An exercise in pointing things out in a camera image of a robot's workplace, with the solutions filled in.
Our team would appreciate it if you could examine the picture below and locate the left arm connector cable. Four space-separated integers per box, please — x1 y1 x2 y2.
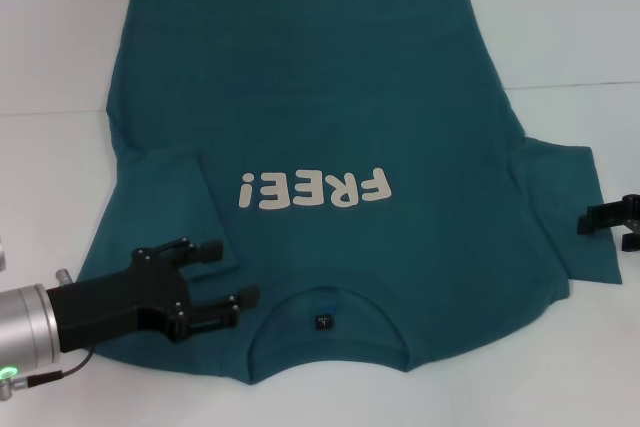
0 349 96 391

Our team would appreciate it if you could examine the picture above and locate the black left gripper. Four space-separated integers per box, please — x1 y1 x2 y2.
45 236 261 352

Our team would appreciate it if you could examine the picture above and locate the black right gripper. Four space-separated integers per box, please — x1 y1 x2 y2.
577 192 640 253

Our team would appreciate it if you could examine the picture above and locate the teal FREE print T-shirt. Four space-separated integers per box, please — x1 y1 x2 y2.
74 0 624 386

